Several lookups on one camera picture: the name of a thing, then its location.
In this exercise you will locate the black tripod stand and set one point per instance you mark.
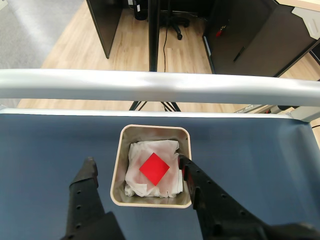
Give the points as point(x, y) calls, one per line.
point(153, 37)

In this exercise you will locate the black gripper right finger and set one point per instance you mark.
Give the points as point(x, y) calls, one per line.
point(215, 200)

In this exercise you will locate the black office chair base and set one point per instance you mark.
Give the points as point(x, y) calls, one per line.
point(176, 22)

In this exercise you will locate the dark desk side panel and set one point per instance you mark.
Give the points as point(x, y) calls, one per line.
point(105, 25)

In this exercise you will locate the small red tag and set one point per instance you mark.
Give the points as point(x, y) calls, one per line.
point(221, 31)

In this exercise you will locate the silver cart tray rim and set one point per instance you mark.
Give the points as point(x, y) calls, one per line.
point(75, 112)

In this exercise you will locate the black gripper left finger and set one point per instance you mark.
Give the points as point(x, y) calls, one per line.
point(82, 200)

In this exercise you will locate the square metal box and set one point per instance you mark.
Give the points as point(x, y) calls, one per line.
point(120, 175)

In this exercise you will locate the dark office cabinet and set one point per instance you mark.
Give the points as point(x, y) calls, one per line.
point(262, 37)

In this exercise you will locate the grey desk corner piece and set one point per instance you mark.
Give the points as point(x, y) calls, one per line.
point(308, 22)

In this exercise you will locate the black cylindrical container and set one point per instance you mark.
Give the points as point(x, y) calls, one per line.
point(140, 10)

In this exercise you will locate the dark table mat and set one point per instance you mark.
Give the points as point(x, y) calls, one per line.
point(37, 162)

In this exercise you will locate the white crumpled tissue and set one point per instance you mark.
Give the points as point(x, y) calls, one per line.
point(140, 150)

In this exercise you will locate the red cube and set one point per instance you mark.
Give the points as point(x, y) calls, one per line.
point(154, 168)

